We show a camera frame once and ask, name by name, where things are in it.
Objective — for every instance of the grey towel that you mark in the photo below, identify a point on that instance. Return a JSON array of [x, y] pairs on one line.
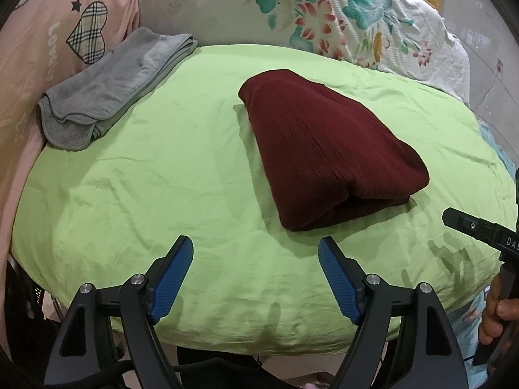
[[105, 85]]

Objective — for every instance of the dark furniture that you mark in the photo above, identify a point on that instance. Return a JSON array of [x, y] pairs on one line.
[[24, 312]]

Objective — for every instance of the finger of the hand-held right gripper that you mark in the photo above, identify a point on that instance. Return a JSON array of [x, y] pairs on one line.
[[482, 229]]

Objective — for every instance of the light blue floral sheet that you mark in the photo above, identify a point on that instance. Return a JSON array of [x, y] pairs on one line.
[[466, 324]]

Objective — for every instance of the person's right hand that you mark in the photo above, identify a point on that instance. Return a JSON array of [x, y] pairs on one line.
[[492, 320]]

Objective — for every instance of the maroon knit sweater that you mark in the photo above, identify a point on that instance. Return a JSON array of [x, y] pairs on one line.
[[324, 150]]

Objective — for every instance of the pink printed blanket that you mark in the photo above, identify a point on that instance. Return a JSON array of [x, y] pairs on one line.
[[40, 16]]

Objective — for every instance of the white floral quilt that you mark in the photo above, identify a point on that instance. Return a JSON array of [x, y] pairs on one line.
[[211, 8]]

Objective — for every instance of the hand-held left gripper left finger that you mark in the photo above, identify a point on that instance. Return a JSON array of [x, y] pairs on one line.
[[170, 283]]

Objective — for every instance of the light green bedsheet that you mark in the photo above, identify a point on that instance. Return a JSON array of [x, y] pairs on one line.
[[142, 190]]

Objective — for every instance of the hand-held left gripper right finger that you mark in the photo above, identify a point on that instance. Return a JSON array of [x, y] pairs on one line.
[[338, 283]]

